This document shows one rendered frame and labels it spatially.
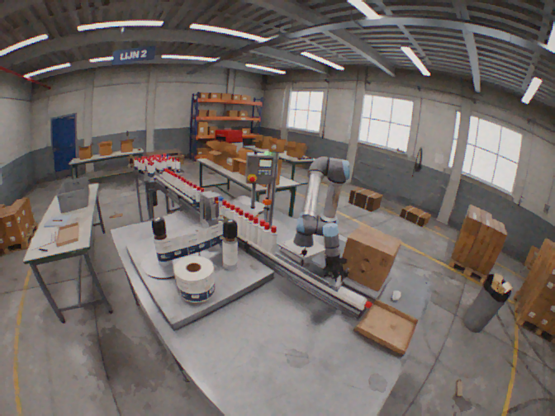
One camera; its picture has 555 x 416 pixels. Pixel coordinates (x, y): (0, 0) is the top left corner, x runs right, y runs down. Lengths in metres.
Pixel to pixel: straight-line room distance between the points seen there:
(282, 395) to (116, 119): 8.50
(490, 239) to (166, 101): 9.59
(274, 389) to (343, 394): 0.28
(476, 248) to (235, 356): 3.73
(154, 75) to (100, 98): 2.09
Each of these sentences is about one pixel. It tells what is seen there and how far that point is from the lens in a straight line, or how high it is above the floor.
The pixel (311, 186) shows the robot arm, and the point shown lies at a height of 1.37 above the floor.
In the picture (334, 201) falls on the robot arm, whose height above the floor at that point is 1.25.
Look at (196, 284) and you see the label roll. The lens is 1.09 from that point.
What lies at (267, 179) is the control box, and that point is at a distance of 1.50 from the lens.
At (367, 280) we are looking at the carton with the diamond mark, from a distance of 1.44.
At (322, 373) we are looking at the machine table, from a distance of 1.03.
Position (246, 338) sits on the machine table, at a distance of 1.09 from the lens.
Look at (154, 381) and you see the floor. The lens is 1.97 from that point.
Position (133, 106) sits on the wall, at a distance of 8.66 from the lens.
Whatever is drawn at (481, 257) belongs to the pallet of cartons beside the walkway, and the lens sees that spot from 4.12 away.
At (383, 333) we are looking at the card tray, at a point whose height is 0.83.
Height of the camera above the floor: 1.73
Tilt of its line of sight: 22 degrees down
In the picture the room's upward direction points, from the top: 6 degrees clockwise
